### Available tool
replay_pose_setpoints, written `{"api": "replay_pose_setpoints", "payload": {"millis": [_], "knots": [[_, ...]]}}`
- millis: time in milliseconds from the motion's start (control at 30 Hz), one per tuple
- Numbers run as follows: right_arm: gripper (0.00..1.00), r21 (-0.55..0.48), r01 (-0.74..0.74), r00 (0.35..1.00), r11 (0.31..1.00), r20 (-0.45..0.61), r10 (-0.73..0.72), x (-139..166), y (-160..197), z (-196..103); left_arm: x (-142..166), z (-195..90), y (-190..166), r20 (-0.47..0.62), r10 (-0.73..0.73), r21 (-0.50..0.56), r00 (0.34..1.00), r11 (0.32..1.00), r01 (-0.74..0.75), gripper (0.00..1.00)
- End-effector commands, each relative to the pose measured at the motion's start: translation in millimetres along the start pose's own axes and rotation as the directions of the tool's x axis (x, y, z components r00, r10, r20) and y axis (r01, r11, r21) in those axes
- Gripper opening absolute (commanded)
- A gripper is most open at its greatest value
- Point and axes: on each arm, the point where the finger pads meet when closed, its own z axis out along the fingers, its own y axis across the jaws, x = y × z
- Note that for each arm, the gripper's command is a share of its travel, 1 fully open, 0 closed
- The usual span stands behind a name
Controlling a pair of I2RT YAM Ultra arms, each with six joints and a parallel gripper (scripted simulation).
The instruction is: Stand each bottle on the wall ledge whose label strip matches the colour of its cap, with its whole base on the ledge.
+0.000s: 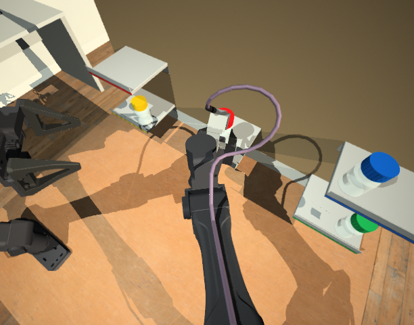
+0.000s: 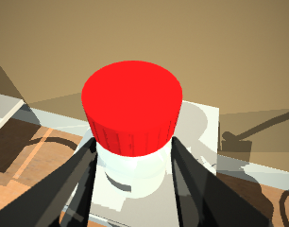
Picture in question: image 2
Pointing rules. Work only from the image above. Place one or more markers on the white bottle with red cap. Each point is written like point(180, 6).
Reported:
point(133, 108)

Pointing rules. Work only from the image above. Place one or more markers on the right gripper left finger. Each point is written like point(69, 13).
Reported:
point(41, 204)

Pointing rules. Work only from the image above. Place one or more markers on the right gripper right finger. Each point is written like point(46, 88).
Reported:
point(218, 205)

